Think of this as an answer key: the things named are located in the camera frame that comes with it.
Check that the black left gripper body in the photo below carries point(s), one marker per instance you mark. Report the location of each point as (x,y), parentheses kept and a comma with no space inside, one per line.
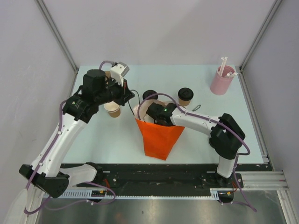
(114,92)

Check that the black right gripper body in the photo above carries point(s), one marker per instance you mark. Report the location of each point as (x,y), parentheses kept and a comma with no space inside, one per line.
(157,122)

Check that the brown pulp cup carrier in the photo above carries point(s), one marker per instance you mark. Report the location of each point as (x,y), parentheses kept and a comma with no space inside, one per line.
(108,75)

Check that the brown paper cup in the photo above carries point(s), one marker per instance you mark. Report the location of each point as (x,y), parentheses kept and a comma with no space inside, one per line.
(184,102)

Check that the orange paper bag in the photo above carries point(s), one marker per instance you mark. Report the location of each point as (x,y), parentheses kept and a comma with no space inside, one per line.
(158,140)

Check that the black cup lid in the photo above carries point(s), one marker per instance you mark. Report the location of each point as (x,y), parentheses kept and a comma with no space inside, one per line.
(185,94)
(150,94)

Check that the stack of brown paper cups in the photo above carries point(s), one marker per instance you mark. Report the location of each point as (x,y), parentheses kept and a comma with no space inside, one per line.
(113,109)

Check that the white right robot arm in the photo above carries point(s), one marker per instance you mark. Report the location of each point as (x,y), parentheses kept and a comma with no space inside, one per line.
(225,135)

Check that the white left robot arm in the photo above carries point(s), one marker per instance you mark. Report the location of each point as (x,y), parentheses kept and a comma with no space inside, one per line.
(45,171)

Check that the small black rubber band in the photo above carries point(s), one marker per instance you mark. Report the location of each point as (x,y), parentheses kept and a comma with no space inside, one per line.
(196,108)

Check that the pink cylindrical holder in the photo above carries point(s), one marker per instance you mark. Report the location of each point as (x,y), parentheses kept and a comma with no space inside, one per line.
(220,84)

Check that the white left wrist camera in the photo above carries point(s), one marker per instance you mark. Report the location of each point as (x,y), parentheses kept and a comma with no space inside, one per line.
(118,72)

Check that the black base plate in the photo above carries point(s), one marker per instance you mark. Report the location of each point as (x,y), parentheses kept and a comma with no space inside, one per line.
(203,175)

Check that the white cable duct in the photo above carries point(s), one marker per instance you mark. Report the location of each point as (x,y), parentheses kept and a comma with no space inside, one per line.
(98,193)

